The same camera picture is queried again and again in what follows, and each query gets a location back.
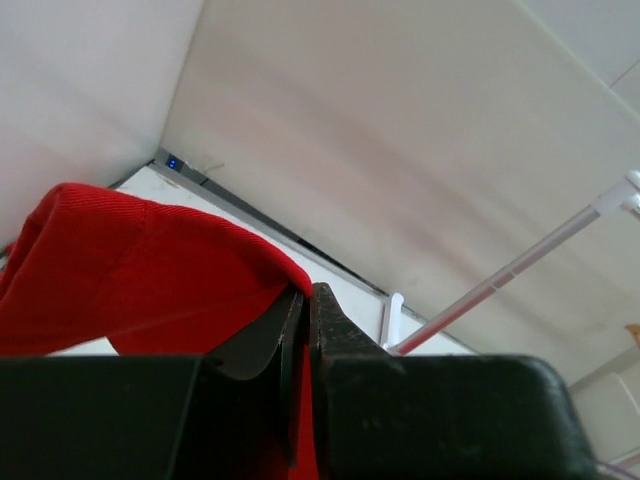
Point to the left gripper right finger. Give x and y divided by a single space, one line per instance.
355 396

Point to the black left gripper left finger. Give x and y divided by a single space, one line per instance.
253 402

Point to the red trousers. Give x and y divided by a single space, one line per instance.
109 304

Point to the wooden clothes hanger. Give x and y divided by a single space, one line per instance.
634 331

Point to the white clothes rack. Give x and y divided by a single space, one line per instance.
623 196

